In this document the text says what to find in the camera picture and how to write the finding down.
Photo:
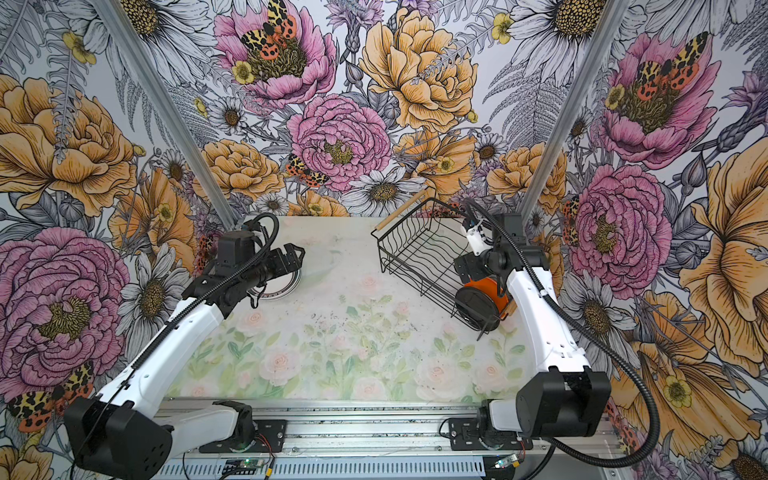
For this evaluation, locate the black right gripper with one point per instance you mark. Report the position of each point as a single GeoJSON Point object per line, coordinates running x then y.
{"type": "Point", "coordinates": [472, 262]}

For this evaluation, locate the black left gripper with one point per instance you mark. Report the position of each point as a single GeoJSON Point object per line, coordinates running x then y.
{"type": "Point", "coordinates": [281, 266]}

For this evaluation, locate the rearmost green red rimmed plate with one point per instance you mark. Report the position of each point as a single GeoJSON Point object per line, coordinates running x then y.
{"type": "Point", "coordinates": [278, 288]}

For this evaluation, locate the orange plate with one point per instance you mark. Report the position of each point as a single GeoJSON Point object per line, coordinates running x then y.
{"type": "Point", "coordinates": [490, 287]}

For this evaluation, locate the black plate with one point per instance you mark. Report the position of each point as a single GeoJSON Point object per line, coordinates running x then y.
{"type": "Point", "coordinates": [477, 309]}

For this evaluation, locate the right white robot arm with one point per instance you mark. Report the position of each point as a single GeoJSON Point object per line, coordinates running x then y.
{"type": "Point", "coordinates": [563, 396]}

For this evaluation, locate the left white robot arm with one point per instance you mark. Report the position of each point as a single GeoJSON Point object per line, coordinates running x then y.
{"type": "Point", "coordinates": [114, 432]}

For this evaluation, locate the right green circuit board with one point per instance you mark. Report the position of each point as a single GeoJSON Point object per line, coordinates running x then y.
{"type": "Point", "coordinates": [510, 461]}

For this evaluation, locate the green circuit board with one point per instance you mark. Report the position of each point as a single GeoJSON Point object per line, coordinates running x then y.
{"type": "Point", "coordinates": [246, 466]}
{"type": "Point", "coordinates": [510, 461]}

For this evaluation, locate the left green circuit board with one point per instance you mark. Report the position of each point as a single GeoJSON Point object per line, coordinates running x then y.
{"type": "Point", "coordinates": [246, 466]}

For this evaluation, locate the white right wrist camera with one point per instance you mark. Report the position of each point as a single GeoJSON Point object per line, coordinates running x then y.
{"type": "Point", "coordinates": [476, 237]}

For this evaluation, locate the black wire dish rack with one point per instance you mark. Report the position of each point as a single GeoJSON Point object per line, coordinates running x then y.
{"type": "Point", "coordinates": [420, 246]}

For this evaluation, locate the far wooden rack handle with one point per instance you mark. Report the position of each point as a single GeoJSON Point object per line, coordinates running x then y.
{"type": "Point", "coordinates": [406, 206]}

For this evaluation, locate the aluminium mounting rail frame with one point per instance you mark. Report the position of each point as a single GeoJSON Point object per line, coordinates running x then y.
{"type": "Point", "coordinates": [332, 427]}

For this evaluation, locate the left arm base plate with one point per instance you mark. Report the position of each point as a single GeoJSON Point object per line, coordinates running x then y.
{"type": "Point", "coordinates": [264, 436]}

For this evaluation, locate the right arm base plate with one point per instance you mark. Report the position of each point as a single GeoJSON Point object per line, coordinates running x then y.
{"type": "Point", "coordinates": [470, 434]}

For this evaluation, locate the white vented cable duct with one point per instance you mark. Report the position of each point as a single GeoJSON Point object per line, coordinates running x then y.
{"type": "Point", "coordinates": [378, 467]}

